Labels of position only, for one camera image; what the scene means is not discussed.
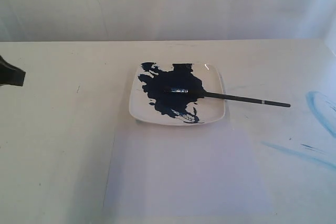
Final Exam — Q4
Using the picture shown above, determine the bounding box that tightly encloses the black paintbrush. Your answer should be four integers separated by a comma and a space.
163, 88, 291, 108

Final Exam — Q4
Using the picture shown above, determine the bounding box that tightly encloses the white square plate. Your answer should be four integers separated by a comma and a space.
129, 62, 225, 126

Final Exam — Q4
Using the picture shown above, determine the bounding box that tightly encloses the white paper sheet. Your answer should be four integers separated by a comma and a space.
104, 122, 271, 216

